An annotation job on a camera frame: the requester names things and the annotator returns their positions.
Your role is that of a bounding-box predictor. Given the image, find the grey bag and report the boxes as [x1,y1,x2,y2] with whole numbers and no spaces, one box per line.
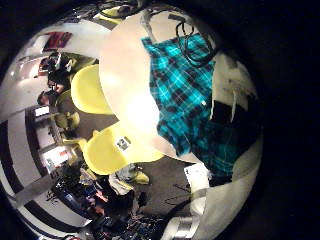
[108,163,150,196]

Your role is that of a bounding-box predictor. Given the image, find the plain yellow chair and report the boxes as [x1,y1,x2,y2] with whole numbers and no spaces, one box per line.
[70,63,115,116]

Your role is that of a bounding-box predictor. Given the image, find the yellow chair with marker tag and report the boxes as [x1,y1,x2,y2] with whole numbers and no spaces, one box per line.
[82,121,165,176]

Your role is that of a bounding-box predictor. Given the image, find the bright display screen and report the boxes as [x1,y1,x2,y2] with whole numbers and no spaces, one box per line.
[42,145,73,170]

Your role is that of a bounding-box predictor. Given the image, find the white paper sheet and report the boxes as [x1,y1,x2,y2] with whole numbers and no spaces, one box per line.
[183,163,212,193]

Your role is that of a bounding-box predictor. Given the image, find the red poster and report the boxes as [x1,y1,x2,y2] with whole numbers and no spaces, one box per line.
[43,31,73,52]

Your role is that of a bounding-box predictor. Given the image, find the teal plaid shirt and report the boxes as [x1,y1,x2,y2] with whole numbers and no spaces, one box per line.
[141,33,250,178]

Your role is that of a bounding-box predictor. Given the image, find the black cable loop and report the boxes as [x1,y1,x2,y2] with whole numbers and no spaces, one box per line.
[174,20,218,68]

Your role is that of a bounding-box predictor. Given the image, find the seated person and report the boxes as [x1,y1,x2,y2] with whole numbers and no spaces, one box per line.
[37,88,81,132]

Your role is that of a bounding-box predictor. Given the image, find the black white marker tag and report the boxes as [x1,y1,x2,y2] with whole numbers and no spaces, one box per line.
[114,135,132,152]

